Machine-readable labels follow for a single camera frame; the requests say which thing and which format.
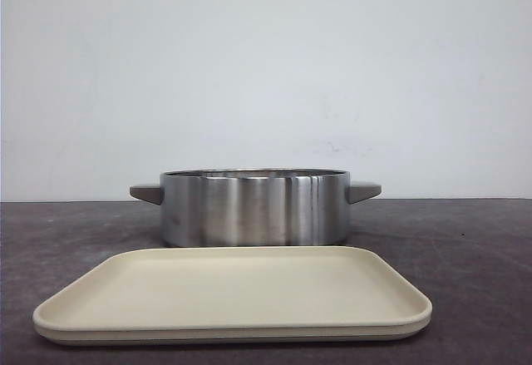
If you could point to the beige rectangular tray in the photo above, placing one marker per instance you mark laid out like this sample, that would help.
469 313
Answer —
240 294

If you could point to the stainless steel pot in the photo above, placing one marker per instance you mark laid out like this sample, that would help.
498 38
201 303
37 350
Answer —
255 207

